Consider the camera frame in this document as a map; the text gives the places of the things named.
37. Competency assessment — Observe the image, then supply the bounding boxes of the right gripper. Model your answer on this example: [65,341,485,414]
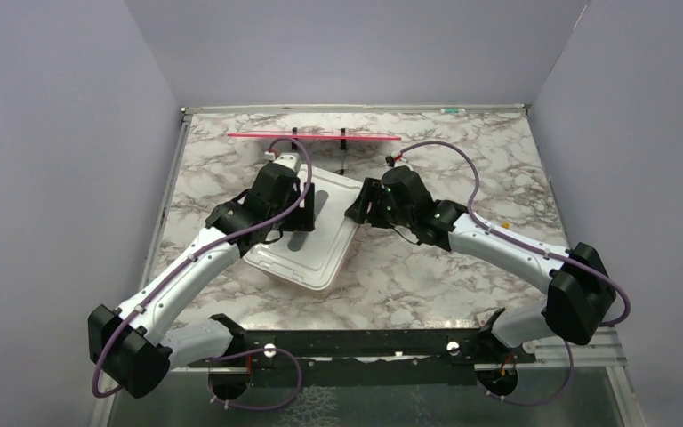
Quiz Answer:
[346,177,414,230]

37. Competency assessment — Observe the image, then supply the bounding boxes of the white bin lid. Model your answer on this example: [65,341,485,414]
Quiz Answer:
[243,166,362,270]

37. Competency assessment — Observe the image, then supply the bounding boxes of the pink plastic bin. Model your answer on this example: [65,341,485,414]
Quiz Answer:
[245,260,346,296]

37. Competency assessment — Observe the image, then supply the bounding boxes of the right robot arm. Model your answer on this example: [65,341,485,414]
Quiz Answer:
[345,166,616,362]

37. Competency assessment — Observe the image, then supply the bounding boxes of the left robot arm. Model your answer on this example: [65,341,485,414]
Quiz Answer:
[88,158,315,399]

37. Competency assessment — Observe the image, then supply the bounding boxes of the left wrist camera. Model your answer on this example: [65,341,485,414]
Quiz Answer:
[264,151,302,173]

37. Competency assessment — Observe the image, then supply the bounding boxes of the black wire stand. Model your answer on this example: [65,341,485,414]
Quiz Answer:
[291,127,349,176]

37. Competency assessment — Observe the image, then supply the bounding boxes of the black base frame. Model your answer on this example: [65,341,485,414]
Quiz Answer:
[182,326,620,391]

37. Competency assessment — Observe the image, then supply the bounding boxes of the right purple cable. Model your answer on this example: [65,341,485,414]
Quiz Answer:
[397,140,632,407]

